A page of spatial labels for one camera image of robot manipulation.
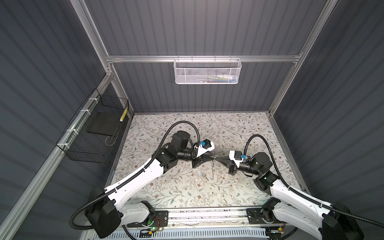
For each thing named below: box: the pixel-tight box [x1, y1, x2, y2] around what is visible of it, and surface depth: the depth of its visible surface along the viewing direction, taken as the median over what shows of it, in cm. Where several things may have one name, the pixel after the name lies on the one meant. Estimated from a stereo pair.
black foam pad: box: [87, 112, 122, 137], surface depth 78 cm
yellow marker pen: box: [119, 107, 128, 122], surface depth 83 cm
